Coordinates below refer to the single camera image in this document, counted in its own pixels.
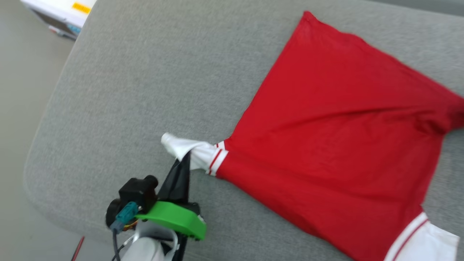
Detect yellow warning label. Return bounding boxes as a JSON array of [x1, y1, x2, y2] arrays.
[[71, 2, 91, 15]]

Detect white equipment box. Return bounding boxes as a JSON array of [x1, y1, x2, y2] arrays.
[[20, 0, 98, 41]]

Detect thin red cable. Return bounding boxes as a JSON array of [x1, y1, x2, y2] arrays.
[[70, 236, 85, 261]]

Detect red and white shirt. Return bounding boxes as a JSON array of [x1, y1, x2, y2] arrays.
[[161, 11, 464, 261]]

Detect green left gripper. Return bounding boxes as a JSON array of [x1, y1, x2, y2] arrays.
[[136, 151, 207, 241]]

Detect left camera teal plug cable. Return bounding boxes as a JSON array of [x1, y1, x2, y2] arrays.
[[110, 202, 139, 261]]

